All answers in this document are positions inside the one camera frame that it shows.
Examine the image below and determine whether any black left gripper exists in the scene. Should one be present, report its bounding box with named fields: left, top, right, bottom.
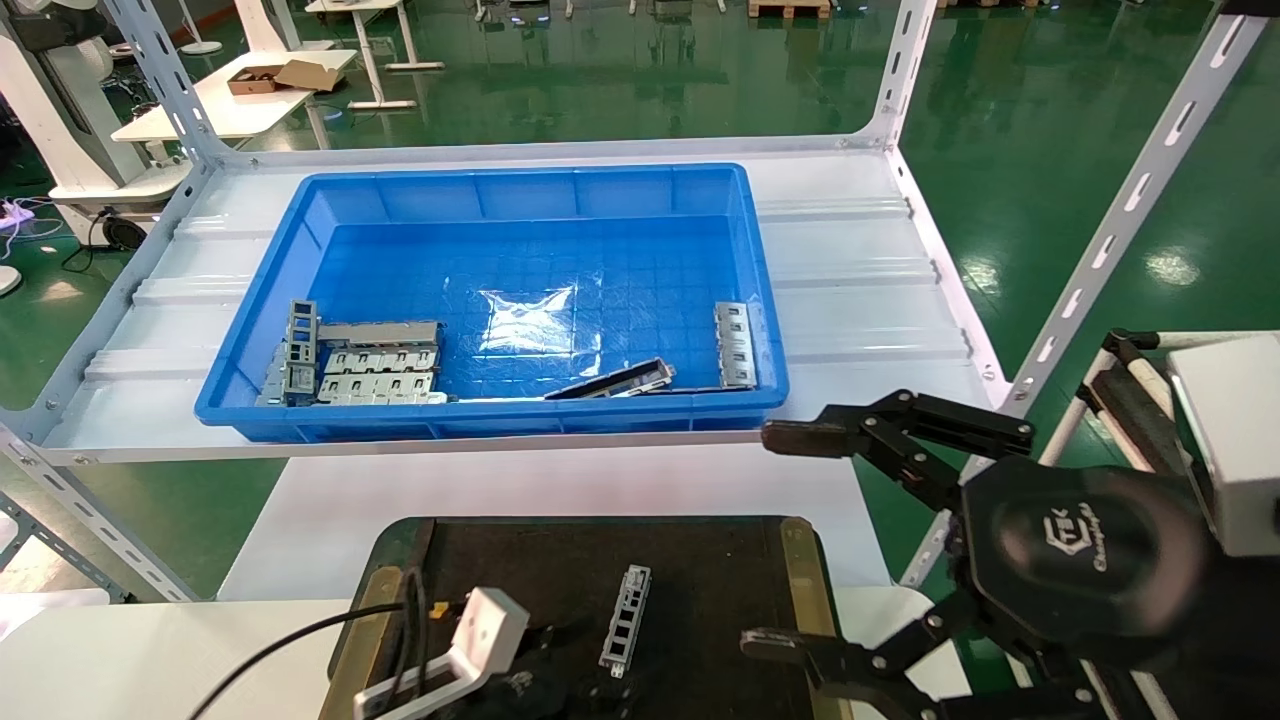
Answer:
left=490, top=640, right=601, bottom=720

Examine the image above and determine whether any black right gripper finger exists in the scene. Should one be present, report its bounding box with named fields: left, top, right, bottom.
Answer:
left=762, top=390, right=1036, bottom=511

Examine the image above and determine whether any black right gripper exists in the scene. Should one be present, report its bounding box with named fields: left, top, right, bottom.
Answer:
left=740, top=455, right=1213, bottom=720

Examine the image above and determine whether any perforated grey metal bracket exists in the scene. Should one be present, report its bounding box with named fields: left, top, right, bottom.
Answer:
left=598, top=565, right=653, bottom=679

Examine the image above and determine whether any black container tray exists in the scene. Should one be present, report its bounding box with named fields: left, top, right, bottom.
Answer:
left=318, top=515, right=851, bottom=720

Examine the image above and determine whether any white metal shelf rack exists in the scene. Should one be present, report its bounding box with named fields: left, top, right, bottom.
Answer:
left=0, top=0, right=1280, bottom=606

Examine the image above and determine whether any blue plastic bin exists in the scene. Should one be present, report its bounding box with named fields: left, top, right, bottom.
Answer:
left=195, top=163, right=791, bottom=443

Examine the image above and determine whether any small silver metal piece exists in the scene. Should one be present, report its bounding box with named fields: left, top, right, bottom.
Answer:
left=258, top=345, right=291, bottom=406

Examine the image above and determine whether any white narrow background table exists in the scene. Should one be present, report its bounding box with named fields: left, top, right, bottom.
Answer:
left=305, top=0, right=446, bottom=109

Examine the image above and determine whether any open cardboard box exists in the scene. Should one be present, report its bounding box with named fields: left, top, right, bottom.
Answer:
left=228, top=60, right=346, bottom=96

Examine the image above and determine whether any white power strip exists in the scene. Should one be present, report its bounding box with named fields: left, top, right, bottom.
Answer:
left=0, top=198, right=63, bottom=237

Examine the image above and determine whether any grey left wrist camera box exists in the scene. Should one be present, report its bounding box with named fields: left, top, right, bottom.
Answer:
left=352, top=587, right=531, bottom=720

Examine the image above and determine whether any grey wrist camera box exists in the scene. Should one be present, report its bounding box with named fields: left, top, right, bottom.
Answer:
left=1168, top=335, right=1280, bottom=559
left=352, top=587, right=531, bottom=720

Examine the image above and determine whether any silver slotted metal bracket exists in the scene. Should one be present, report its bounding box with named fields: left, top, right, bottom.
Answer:
left=714, top=301, right=759, bottom=390

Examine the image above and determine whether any dark long metal bracket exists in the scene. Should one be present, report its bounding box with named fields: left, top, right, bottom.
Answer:
left=545, top=358, right=678, bottom=401

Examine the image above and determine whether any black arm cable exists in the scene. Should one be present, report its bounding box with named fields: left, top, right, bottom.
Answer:
left=190, top=568, right=451, bottom=720

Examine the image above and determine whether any white cart with black handle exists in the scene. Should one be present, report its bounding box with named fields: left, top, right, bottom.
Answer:
left=1040, top=328, right=1280, bottom=481

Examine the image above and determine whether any grey upright metal bracket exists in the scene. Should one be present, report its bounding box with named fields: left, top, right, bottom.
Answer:
left=285, top=299, right=321, bottom=406

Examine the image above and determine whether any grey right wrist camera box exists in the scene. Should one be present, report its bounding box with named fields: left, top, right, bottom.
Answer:
left=1168, top=335, right=1280, bottom=559

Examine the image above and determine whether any black floor cable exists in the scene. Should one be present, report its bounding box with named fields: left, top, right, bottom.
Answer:
left=60, top=205, right=151, bottom=273

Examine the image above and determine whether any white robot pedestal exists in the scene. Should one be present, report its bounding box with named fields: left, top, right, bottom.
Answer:
left=0, top=0, right=193, bottom=216

